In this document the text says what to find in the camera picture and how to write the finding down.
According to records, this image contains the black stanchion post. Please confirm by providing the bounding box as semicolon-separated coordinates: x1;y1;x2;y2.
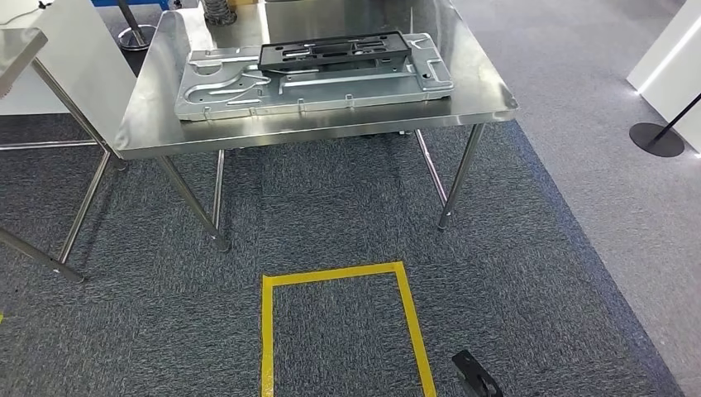
628;92;701;159

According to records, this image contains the silver stamped metal panel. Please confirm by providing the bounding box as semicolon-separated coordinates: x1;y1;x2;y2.
174;32;455;122

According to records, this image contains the white display panel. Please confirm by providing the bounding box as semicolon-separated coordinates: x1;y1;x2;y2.
0;0;138;145

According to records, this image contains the yellow floor tape square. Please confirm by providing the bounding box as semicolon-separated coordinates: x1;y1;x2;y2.
260;261;439;397

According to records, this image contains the grey ribbed hose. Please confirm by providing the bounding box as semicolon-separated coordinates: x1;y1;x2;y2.
200;0;239;26

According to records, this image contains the black plastic panel part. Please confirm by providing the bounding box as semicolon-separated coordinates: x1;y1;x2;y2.
257;30;412;74

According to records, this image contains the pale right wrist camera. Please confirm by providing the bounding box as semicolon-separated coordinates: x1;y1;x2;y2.
451;349;505;397

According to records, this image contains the stainless steel workbench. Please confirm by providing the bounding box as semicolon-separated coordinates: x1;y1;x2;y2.
113;0;520;254

